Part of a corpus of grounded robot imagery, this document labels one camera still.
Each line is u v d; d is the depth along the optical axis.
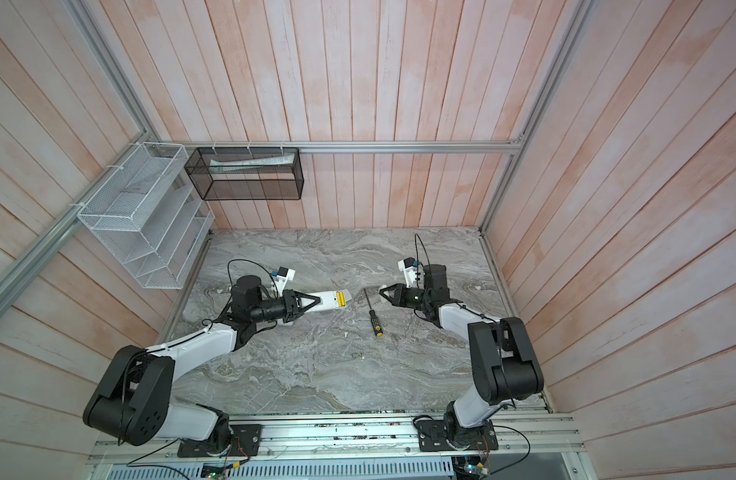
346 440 0.75
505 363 0.46
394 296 0.82
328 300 0.82
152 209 0.75
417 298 0.79
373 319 0.95
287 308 0.73
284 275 0.80
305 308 0.78
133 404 0.43
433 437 0.73
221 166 0.88
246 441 0.73
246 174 1.04
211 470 0.72
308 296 0.80
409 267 0.84
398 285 0.84
